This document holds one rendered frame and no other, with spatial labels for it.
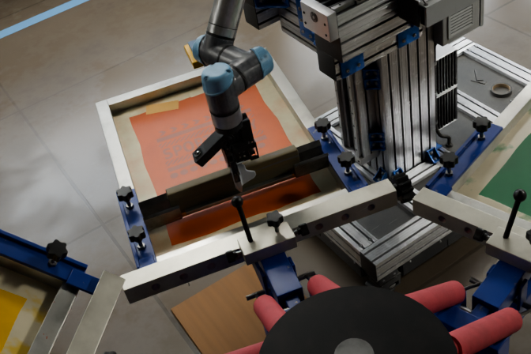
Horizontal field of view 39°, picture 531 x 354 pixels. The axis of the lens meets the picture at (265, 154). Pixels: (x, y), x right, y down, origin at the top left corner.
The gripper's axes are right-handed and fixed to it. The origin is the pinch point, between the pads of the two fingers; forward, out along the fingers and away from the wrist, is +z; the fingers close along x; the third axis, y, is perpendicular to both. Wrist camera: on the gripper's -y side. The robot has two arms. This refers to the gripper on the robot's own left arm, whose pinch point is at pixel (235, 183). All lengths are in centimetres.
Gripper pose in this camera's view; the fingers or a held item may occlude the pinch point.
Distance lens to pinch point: 197.9
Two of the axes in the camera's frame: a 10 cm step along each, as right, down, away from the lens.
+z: 1.6, 7.5, 6.4
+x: -3.2, -5.7, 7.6
